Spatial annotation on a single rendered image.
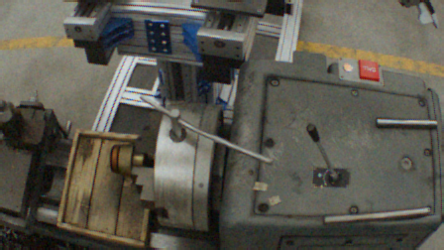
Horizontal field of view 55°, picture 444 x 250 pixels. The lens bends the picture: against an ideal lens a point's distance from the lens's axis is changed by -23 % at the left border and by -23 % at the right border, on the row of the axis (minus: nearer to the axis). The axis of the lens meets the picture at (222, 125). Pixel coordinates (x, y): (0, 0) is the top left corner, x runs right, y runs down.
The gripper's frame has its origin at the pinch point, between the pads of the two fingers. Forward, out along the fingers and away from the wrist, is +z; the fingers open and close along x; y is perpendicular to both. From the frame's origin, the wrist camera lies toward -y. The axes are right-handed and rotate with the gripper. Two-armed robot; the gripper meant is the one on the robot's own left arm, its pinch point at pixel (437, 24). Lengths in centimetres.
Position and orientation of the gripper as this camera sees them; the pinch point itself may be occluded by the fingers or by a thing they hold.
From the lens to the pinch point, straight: 130.3
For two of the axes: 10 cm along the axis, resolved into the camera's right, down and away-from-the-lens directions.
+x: -1.4, 2.7, -9.5
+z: 5.7, 8.1, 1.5
